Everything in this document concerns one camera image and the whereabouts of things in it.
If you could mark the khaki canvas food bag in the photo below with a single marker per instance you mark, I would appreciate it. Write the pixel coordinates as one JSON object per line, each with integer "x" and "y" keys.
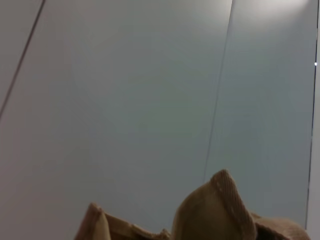
{"x": 207, "y": 212}

